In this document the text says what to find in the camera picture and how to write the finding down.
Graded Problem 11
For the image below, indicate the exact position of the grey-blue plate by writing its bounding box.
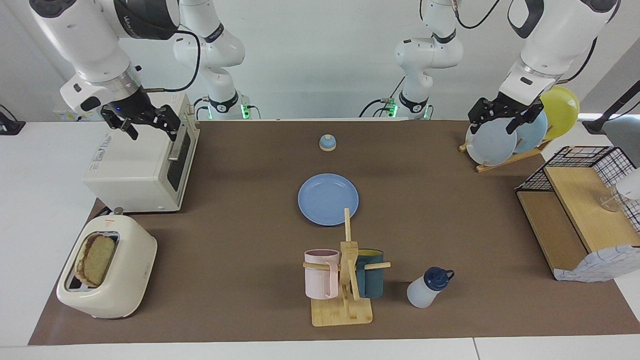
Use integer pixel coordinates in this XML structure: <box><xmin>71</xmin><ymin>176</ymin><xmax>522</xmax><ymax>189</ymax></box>
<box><xmin>465</xmin><ymin>120</ymin><xmax>518</xmax><ymax>167</ymax></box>

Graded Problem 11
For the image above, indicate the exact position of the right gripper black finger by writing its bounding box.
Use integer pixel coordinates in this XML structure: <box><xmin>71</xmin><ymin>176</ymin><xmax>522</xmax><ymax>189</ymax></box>
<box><xmin>101</xmin><ymin>105</ymin><xmax>140</xmax><ymax>141</ymax></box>
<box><xmin>152</xmin><ymin>105</ymin><xmax>181</xmax><ymax>141</ymax></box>

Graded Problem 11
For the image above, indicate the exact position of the blue round plate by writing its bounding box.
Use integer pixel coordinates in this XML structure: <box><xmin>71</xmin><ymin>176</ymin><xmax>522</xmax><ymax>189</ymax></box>
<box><xmin>298</xmin><ymin>173</ymin><xmax>360</xmax><ymax>227</ymax></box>

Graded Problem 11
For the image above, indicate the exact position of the white toaster oven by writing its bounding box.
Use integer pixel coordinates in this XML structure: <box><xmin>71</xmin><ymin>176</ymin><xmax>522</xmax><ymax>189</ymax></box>
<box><xmin>82</xmin><ymin>93</ymin><xmax>201</xmax><ymax>213</ymax></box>

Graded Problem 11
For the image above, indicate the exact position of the wooden shelf black wire basket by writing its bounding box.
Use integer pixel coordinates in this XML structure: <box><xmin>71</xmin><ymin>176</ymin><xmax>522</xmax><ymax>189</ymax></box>
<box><xmin>515</xmin><ymin>146</ymin><xmax>640</xmax><ymax>281</ymax></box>

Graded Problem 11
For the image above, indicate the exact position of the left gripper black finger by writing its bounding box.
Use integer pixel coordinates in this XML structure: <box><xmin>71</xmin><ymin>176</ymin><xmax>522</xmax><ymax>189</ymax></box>
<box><xmin>468</xmin><ymin>98</ymin><xmax>497</xmax><ymax>135</ymax></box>
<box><xmin>506</xmin><ymin>101</ymin><xmax>545</xmax><ymax>135</ymax></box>

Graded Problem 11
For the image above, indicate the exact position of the white power strip box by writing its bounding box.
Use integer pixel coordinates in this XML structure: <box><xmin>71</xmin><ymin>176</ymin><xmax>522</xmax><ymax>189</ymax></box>
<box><xmin>52</xmin><ymin>107</ymin><xmax>85</xmax><ymax>122</ymax></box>

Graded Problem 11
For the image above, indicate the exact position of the black device with cable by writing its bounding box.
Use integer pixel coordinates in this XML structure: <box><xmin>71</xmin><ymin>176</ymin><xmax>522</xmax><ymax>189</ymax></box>
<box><xmin>0</xmin><ymin>104</ymin><xmax>26</xmax><ymax>136</ymax></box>

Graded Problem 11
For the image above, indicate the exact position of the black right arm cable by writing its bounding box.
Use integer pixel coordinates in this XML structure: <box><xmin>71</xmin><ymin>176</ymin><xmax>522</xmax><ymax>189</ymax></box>
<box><xmin>145</xmin><ymin>29</ymin><xmax>202</xmax><ymax>94</ymax></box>

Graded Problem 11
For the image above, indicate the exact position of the wooden mug rack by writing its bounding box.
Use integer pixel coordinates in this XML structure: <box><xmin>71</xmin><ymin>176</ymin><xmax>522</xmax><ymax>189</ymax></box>
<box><xmin>303</xmin><ymin>208</ymin><xmax>392</xmax><ymax>327</ymax></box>

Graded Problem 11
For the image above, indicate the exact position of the translucent seasoning bottle blue cap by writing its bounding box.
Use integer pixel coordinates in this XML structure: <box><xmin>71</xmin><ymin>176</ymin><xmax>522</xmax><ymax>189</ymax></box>
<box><xmin>406</xmin><ymin>266</ymin><xmax>456</xmax><ymax>309</ymax></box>

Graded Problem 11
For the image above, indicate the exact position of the wooden dish rack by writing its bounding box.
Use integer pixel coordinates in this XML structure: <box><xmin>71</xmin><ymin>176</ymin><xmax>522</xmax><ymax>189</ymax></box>
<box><xmin>459</xmin><ymin>139</ymin><xmax>553</xmax><ymax>173</ymax></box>

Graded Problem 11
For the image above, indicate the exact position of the cream two-slot toaster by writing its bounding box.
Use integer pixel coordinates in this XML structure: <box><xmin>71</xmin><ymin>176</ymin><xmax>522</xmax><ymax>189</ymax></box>
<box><xmin>56</xmin><ymin>207</ymin><xmax>158</xmax><ymax>320</ymax></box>

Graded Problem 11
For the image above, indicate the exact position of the brown table mat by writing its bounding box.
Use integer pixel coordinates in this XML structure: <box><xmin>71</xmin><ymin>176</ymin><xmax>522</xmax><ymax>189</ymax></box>
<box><xmin>27</xmin><ymin>119</ymin><xmax>640</xmax><ymax>347</ymax></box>

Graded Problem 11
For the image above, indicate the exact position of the white grid-pattern cloth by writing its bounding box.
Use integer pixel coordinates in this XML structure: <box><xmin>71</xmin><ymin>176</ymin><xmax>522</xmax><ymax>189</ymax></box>
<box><xmin>553</xmin><ymin>245</ymin><xmax>640</xmax><ymax>283</ymax></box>

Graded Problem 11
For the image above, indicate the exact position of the white rounded object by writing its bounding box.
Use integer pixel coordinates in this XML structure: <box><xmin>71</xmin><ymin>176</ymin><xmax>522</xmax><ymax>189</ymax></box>
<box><xmin>615</xmin><ymin>167</ymin><xmax>640</xmax><ymax>201</ymax></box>

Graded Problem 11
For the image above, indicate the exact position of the clear glass cup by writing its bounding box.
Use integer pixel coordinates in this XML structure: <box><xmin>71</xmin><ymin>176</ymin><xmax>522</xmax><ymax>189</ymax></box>
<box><xmin>598</xmin><ymin>186</ymin><xmax>626</xmax><ymax>213</ymax></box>

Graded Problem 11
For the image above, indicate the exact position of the toasted bread slice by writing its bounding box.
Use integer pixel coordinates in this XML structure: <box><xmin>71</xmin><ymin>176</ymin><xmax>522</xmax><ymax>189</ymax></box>
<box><xmin>75</xmin><ymin>234</ymin><xmax>121</xmax><ymax>288</ymax></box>

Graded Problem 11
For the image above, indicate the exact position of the pink mug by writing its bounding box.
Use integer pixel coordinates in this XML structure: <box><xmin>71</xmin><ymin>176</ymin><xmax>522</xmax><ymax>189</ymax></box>
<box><xmin>304</xmin><ymin>249</ymin><xmax>341</xmax><ymax>300</ymax></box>

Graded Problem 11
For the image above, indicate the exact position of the teal mug yellow inside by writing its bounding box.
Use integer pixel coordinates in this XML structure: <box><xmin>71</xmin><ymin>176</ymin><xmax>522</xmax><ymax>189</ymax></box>
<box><xmin>355</xmin><ymin>249</ymin><xmax>385</xmax><ymax>299</ymax></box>

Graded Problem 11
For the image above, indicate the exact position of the yellow plate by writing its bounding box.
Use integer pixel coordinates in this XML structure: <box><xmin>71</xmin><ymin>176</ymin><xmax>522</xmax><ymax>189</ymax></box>
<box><xmin>539</xmin><ymin>86</ymin><xmax>581</xmax><ymax>141</ymax></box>

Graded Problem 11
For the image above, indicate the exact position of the light blue plate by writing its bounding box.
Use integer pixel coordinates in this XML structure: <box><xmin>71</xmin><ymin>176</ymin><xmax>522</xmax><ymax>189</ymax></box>
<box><xmin>512</xmin><ymin>109</ymin><xmax>549</xmax><ymax>154</ymax></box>

